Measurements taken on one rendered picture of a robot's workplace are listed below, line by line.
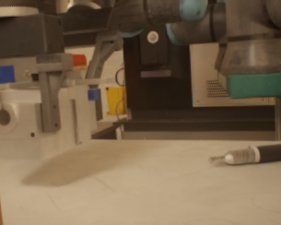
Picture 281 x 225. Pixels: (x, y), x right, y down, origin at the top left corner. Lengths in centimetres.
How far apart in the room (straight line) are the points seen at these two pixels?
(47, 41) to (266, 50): 65
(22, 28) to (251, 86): 65
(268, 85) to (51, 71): 63
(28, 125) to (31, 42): 11
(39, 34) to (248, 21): 65
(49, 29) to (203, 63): 166
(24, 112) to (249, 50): 66
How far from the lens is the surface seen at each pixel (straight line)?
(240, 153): 61
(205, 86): 212
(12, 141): 54
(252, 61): 101
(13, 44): 52
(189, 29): 152
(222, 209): 45
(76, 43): 73
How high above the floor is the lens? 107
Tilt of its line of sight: 7 degrees down
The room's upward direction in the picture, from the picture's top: 4 degrees counter-clockwise
